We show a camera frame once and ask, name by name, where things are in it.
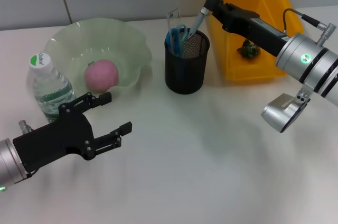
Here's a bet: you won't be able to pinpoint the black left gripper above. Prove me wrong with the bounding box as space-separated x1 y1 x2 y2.
12 91 133 172

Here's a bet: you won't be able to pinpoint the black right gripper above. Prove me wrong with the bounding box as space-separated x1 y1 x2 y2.
202 0 290 58

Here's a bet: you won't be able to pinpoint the pink toy peach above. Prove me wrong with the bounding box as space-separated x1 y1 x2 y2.
83 59 119 92

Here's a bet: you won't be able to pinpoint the clear plastic ruler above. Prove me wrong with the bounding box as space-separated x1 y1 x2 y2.
166 7 182 55

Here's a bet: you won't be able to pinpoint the blue scissors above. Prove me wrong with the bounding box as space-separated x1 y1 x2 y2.
165 24 189 58

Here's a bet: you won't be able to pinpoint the green plastic wrapper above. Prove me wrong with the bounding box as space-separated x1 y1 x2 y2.
237 39 261 60

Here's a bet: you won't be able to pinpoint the clear green-label water bottle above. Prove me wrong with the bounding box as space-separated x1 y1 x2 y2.
28 52 78 124

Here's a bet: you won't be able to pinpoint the pale green glass fruit plate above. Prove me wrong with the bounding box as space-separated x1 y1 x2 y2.
43 17 154 102

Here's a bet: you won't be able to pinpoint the black mesh pen cup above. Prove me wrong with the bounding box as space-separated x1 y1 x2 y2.
165 29 211 95

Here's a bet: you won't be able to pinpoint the yellow plastic bin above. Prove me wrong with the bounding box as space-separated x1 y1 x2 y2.
208 0 304 82

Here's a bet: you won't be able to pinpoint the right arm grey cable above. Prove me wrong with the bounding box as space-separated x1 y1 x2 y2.
282 8 337 48

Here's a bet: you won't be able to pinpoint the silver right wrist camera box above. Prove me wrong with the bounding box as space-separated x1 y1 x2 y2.
260 93 311 134

